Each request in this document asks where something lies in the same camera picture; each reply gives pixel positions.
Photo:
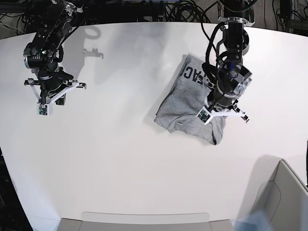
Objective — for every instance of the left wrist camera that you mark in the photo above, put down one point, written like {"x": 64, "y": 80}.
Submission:
{"x": 205, "y": 116}

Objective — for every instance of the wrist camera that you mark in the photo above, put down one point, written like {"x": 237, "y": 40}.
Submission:
{"x": 205, "y": 116}
{"x": 44, "y": 109}

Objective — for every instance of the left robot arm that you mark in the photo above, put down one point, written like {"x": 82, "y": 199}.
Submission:
{"x": 225, "y": 75}

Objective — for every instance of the grey T-shirt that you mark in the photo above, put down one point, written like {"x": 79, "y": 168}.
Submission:
{"x": 179, "y": 108}

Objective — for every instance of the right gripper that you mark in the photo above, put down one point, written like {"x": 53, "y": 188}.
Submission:
{"x": 52, "y": 87}

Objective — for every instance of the white box at right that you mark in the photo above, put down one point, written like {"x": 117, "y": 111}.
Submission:
{"x": 281, "y": 203}

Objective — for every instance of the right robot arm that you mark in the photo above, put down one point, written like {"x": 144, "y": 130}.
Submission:
{"x": 43, "y": 55}

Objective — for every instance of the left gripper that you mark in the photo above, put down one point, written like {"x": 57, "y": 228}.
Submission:
{"x": 220, "y": 104}

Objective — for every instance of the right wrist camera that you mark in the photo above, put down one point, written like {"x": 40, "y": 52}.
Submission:
{"x": 44, "y": 109}

